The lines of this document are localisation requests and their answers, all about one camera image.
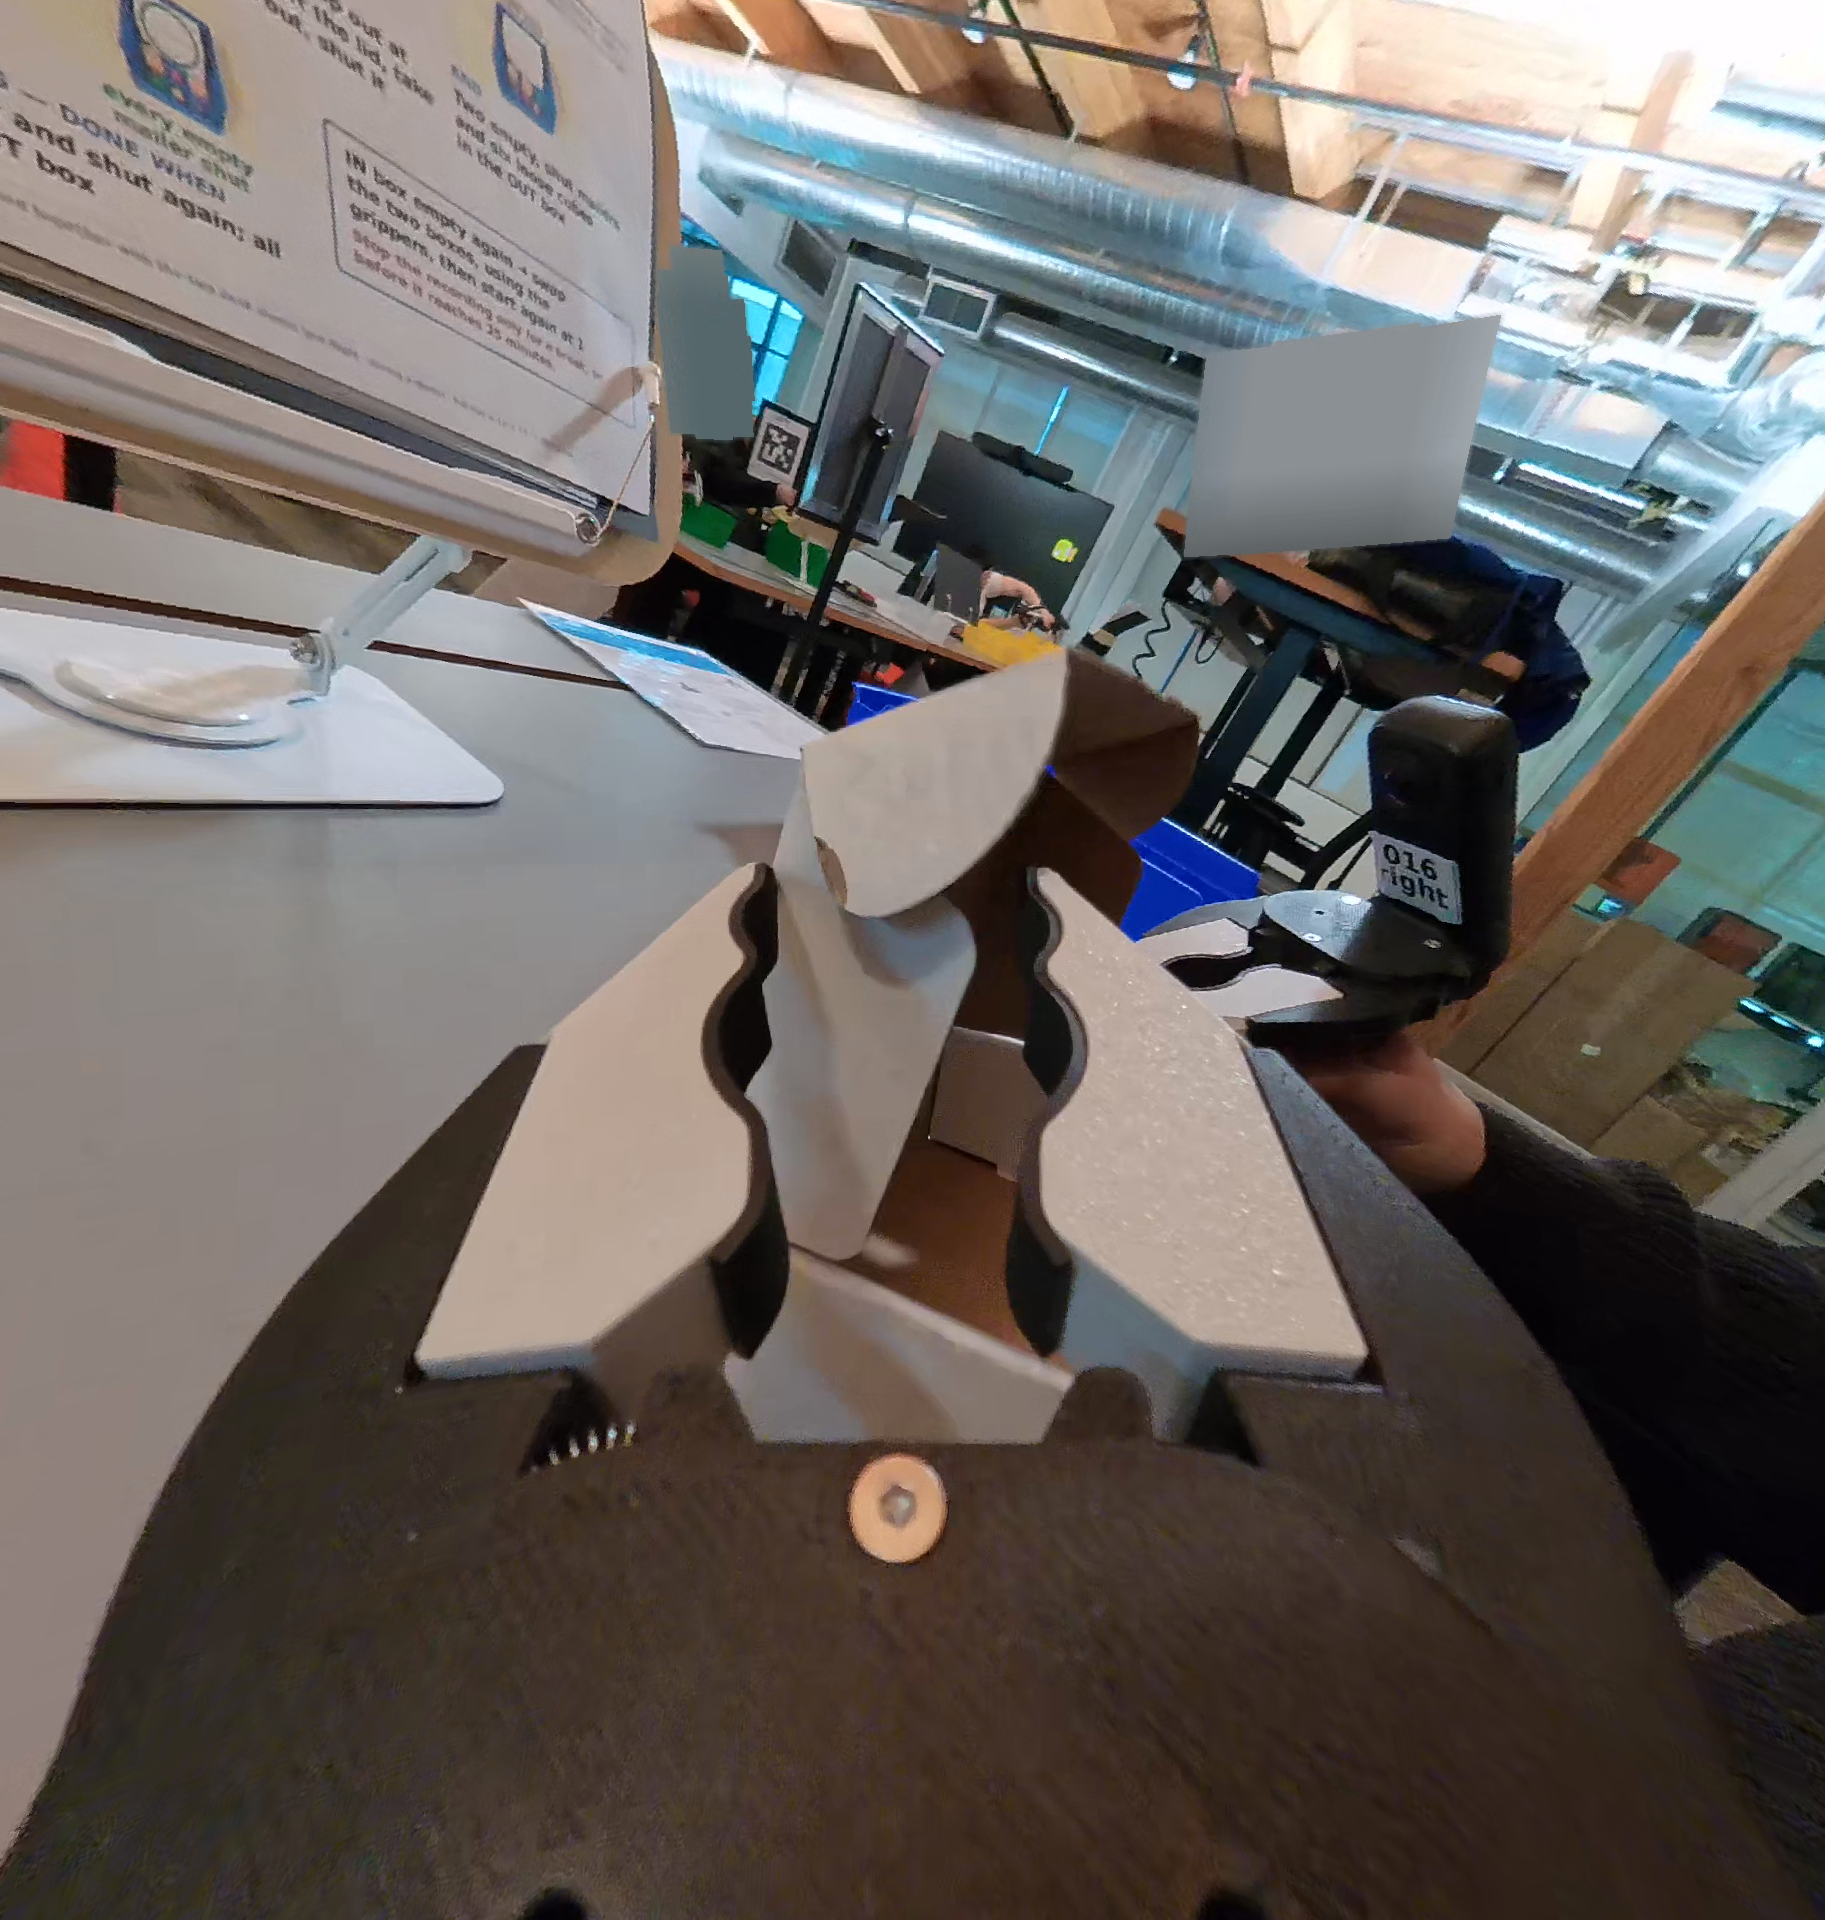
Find blue jacket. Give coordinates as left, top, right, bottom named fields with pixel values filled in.
left=1307, top=538, right=1594, bottom=754

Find silver ventilation duct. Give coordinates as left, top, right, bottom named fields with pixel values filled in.
left=653, top=36, right=1502, bottom=328

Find printed instruction sheet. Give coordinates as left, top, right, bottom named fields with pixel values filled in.
left=0, top=0, right=663, bottom=520

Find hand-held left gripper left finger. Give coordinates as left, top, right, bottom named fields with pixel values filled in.
left=413, top=860, right=790, bottom=1382

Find wooden post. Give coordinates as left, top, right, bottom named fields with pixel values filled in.
left=1428, top=435, right=1825, bottom=1054

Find white cardboard mailer box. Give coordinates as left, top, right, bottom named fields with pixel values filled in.
left=724, top=651, right=1202, bottom=1443

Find black monitor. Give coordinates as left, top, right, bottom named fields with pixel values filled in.
left=894, top=428, right=1119, bottom=618

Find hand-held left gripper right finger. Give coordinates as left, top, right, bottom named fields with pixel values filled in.
left=1003, top=868, right=1372, bottom=1442

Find white document stand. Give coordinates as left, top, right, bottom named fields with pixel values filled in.
left=0, top=0, right=686, bottom=811

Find grey desk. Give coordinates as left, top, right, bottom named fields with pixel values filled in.
left=0, top=480, right=855, bottom=1914

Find blue plastic bin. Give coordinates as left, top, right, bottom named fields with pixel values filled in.
left=1123, top=815, right=1263, bottom=940

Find blue-edged paper sheet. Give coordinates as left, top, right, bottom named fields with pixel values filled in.
left=518, top=598, right=830, bottom=761

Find orange-topped table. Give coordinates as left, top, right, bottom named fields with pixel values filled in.
left=1157, top=507, right=1531, bottom=873

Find grey framed panel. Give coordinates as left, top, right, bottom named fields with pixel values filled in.
left=796, top=282, right=950, bottom=529

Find person's right hand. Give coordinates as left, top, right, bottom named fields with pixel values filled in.
left=1291, top=1032, right=1492, bottom=1198

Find person's right forearm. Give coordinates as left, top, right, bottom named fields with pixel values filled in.
left=1412, top=1100, right=1825, bottom=1618

